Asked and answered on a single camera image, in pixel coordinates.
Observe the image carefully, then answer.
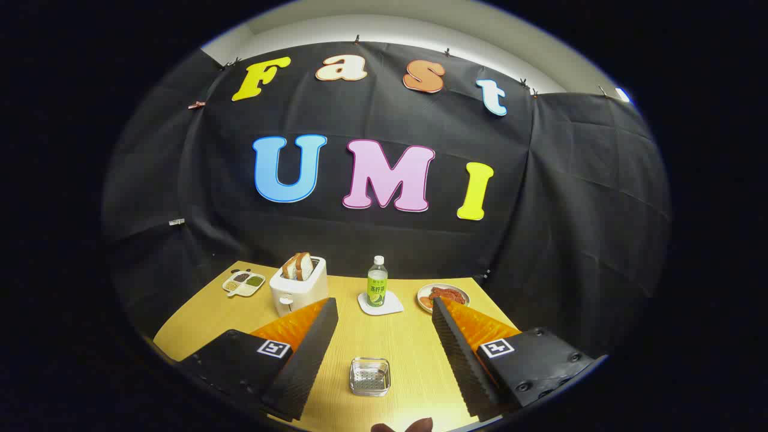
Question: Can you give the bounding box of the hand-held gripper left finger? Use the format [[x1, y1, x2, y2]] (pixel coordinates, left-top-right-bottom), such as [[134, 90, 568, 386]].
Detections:
[[174, 297, 340, 422]]

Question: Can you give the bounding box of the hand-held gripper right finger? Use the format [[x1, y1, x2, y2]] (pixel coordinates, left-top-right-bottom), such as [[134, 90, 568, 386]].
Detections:
[[431, 296, 608, 422]]

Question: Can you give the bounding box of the perforated metal basket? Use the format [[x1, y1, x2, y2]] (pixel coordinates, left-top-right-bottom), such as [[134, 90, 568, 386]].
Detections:
[[349, 357, 392, 397]]

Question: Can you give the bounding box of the white toaster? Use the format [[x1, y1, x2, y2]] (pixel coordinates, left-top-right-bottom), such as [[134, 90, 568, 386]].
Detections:
[[269, 256, 329, 317]]

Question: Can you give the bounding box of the plate of food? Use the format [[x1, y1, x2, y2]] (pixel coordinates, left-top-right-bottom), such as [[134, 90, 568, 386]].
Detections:
[[417, 283, 470, 314]]

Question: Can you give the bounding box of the white coaster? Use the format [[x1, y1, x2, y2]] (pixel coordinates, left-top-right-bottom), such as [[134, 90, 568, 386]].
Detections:
[[358, 290, 404, 316]]

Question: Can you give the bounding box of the white divided condiment dish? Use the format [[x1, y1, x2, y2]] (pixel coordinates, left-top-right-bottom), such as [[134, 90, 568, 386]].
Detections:
[[222, 270, 266, 298]]

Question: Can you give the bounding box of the green label drink bottle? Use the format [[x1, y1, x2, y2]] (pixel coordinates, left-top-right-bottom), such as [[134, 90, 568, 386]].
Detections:
[[367, 256, 389, 308]]

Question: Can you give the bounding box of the black backdrop cloth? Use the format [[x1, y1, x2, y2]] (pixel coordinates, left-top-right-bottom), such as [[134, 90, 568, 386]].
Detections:
[[102, 41, 671, 361]]

